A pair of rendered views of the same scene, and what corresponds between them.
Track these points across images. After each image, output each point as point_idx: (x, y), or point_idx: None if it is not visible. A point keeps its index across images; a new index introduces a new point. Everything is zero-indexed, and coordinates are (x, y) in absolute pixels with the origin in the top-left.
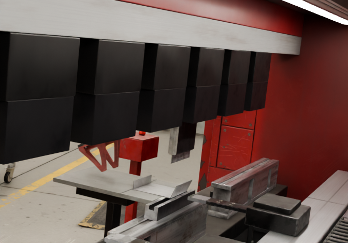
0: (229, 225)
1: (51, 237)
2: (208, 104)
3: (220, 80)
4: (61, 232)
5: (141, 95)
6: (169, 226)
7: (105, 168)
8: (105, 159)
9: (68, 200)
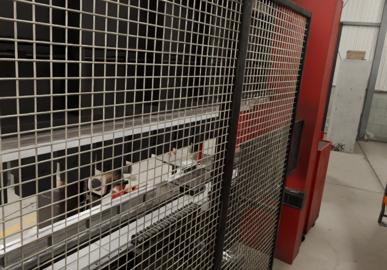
0: None
1: (167, 171)
2: (203, 136)
3: (207, 128)
4: (171, 169)
5: (175, 138)
6: (188, 175)
7: (171, 155)
8: (171, 152)
9: (177, 154)
